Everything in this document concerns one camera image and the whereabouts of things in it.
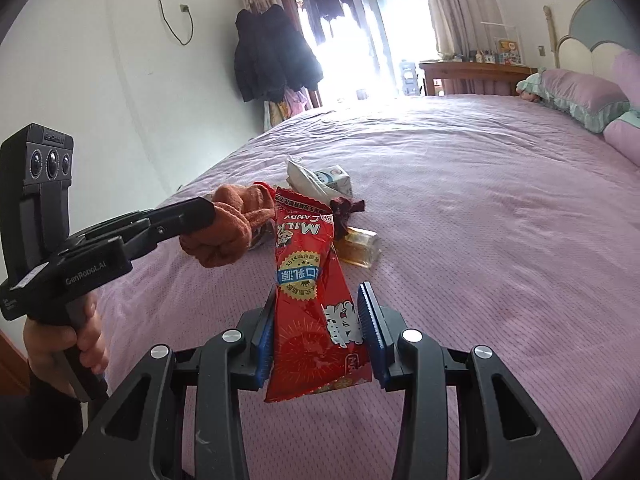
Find orange knitted sock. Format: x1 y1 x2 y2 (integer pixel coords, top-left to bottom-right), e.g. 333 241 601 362
179 183 274 268

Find red milk candy bag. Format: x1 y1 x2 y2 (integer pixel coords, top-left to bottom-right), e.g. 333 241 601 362
266 188 372 403

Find white face mask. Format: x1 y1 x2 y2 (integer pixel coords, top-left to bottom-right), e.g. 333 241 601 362
286 159 340 206

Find amber perfume bottle gold cap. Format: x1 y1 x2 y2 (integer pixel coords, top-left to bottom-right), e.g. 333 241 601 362
334 228 381 269

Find white green milk carton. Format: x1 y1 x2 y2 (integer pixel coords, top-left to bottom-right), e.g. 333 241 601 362
314 165 352 197

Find black sleeved left forearm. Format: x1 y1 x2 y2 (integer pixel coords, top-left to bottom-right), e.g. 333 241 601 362
1 372 84 479

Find person's left hand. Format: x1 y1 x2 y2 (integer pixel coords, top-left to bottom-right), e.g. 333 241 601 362
23 292 108 398

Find pink bags under jackets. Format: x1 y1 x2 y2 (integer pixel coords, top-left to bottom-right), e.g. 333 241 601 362
264 88 312 131

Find purple bed sheet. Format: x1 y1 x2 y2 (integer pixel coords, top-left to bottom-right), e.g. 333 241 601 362
99 96 639 479

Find dark jackets on rack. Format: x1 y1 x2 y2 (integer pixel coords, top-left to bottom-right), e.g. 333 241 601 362
233 4 323 102

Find glass sliding balcony door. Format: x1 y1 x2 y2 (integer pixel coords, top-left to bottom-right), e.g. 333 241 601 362
352 0 398 96

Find dark clothes hanging on balcony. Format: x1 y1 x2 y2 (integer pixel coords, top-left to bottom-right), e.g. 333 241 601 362
303 0 358 44

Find white plastic drawer cabinet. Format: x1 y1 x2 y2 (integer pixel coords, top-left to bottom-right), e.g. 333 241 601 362
400 61 421 96

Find small doll beside pillow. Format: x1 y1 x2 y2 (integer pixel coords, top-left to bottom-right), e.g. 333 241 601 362
518 90 540 102

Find purple pillow green frill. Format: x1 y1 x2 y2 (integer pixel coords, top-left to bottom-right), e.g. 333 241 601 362
516 68 631 134

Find wooden desk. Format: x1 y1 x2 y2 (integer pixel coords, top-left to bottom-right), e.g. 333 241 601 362
419 61 538 96

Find colourful picture box on desk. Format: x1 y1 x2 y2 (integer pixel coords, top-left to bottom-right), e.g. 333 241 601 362
496 38 524 66

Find pink patterned right curtain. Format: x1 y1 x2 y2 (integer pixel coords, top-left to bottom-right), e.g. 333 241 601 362
427 0 506 58

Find blue cream scalloped headboard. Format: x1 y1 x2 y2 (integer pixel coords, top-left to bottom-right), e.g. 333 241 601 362
554 0 639 80

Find black air conditioner cable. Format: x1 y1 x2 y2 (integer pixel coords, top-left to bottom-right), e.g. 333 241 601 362
150 0 196 47

